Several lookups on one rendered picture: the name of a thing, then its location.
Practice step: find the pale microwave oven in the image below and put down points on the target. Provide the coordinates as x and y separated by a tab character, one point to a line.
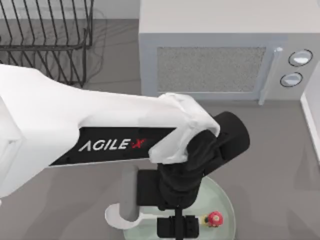
225	20

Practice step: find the small microwave knob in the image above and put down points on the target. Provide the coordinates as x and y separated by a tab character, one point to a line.
291	79

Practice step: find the pale green glass plate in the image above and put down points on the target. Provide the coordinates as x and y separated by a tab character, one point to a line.
220	197

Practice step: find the microwave door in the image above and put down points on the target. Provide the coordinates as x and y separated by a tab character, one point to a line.
210	70

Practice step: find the white spoon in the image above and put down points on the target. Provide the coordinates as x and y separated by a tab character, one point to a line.
113	218

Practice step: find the large microwave knob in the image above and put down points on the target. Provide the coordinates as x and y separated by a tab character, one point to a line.
300	57

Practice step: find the red mushroom toy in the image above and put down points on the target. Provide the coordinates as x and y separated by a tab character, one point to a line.
215	218

